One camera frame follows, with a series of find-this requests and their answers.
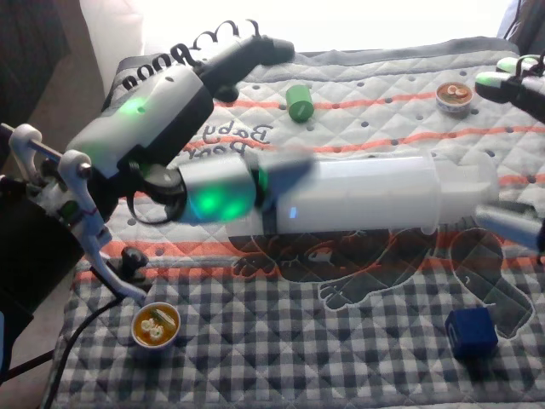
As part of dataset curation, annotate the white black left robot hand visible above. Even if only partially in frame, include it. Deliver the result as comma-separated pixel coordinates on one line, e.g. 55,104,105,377
67,36,318,225

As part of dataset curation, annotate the black cable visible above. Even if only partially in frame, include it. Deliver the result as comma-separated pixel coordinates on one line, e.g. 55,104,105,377
0,349,57,383
41,293,127,409

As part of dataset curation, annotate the blue cube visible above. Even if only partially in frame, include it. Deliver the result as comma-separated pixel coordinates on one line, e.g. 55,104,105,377
444,306,500,361

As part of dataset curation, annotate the dark blue object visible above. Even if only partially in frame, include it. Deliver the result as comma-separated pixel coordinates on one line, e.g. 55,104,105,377
496,0,545,56

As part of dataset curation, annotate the dark grey fabric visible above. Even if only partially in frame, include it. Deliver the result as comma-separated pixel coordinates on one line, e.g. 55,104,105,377
0,0,73,129

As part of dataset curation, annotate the grey quilt with bear print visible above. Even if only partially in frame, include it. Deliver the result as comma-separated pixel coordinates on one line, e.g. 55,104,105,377
40,37,545,409

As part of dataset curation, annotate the green toy cylinder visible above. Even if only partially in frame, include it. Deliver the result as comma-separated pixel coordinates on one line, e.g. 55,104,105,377
284,84,315,124

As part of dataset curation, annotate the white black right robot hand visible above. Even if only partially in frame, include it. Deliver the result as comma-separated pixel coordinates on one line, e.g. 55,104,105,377
474,53,545,265

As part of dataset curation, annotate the toy soup bowl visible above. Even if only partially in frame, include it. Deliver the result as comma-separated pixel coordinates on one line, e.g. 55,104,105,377
130,301,181,351

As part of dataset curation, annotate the black clamp mount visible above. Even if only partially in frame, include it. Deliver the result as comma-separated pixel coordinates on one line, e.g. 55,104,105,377
108,245,149,285

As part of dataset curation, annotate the toy bowl with egg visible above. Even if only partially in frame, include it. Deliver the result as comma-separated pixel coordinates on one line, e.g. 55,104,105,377
434,81,474,116

